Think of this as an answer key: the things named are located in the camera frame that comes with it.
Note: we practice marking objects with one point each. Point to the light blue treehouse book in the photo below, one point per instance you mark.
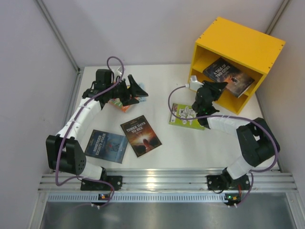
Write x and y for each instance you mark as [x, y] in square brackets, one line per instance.
[137, 92]

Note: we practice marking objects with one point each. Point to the Tale Of Two Cities book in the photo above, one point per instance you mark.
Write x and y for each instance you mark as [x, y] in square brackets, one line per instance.
[221, 71]

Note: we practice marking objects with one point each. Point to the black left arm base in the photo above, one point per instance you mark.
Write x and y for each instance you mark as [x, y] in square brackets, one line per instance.
[106, 183]

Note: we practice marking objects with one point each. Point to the Nineteen Eighty-Four blue book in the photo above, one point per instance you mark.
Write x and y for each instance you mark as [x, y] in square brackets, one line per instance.
[106, 146]

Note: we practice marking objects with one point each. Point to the green comic book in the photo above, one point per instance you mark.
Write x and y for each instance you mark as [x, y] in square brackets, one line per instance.
[181, 112]

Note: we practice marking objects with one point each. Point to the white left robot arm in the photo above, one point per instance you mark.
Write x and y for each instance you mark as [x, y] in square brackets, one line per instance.
[64, 152]

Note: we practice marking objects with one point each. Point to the aluminium mounting rail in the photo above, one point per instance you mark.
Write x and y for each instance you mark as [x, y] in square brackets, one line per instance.
[159, 185]

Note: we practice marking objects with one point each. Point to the yellow wooden shelf box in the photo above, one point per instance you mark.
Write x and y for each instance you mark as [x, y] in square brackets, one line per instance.
[251, 51]

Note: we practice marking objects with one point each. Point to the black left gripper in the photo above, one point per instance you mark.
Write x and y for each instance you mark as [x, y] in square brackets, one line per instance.
[128, 90]

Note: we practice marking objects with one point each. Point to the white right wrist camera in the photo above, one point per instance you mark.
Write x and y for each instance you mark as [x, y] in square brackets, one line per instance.
[194, 84]

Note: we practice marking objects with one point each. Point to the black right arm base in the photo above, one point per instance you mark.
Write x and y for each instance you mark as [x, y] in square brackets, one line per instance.
[223, 182]

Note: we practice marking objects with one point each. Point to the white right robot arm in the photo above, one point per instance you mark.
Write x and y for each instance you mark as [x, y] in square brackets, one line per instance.
[255, 138]

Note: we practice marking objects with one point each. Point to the Three Days To See book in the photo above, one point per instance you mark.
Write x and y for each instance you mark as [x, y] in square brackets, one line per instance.
[140, 135]

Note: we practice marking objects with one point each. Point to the orange treehouse book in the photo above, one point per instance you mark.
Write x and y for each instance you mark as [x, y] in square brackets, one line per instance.
[118, 104]

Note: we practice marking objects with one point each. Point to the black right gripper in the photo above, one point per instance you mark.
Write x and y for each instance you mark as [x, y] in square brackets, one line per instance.
[209, 88]

